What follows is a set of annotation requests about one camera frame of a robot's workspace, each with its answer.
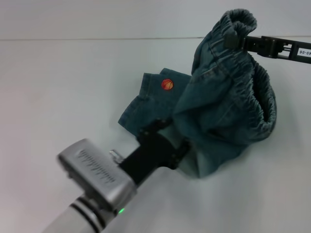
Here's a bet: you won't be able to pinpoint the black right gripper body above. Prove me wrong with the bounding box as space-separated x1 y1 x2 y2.
260 35 311 65

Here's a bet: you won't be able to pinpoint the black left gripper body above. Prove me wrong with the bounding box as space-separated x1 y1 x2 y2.
120 130 182 185

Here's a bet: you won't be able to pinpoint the blue denim shorts with print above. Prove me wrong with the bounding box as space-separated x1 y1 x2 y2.
118 8 278 180

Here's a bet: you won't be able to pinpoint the silver camera cable plug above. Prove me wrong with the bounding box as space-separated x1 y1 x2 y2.
109 150 123 164

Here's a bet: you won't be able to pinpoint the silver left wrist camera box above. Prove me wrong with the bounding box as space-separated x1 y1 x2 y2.
56 138 137 212

